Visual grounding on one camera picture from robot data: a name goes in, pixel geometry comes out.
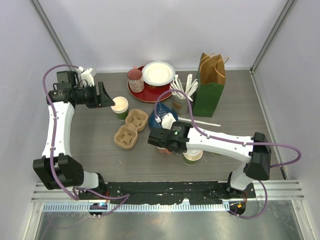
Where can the green paper cups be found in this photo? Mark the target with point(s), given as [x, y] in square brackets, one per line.
[120, 107]

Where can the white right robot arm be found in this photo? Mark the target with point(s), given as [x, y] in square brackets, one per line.
[250, 150]

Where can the white paper plate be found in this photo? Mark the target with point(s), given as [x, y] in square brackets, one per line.
[158, 73]

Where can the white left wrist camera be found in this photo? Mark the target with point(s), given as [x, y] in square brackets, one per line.
[87, 75]

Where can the green paper coffee cup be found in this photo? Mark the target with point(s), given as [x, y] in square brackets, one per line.
[191, 156]

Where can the green brown paper bag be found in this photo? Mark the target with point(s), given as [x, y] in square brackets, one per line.
[211, 76]

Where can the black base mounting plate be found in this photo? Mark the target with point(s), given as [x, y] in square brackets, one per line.
[174, 192]

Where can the small pink handled cup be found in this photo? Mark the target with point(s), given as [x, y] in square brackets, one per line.
[163, 150]

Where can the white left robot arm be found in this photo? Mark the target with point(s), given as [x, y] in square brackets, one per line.
[57, 168]

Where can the bundle of wrapped white utensils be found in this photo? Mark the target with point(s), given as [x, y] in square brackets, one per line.
[184, 90]

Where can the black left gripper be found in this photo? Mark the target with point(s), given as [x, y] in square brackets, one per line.
[101, 100]

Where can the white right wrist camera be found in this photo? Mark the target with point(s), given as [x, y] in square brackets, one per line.
[166, 122]

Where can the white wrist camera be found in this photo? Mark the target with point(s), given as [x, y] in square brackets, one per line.
[87, 75]
[166, 122]

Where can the grey metal utensil tin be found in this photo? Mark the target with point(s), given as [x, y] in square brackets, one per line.
[180, 106]

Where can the blue shell-shaped dish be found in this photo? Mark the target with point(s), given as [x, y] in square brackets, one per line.
[161, 110]

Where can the pink floral mug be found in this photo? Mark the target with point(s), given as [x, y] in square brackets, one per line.
[135, 80]

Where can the cardboard cup carrier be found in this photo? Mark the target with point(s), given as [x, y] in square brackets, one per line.
[127, 135]

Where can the red round tray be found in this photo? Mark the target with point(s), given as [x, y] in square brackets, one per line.
[150, 93]

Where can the wrapped white straw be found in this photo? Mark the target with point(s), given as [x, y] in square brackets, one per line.
[198, 122]

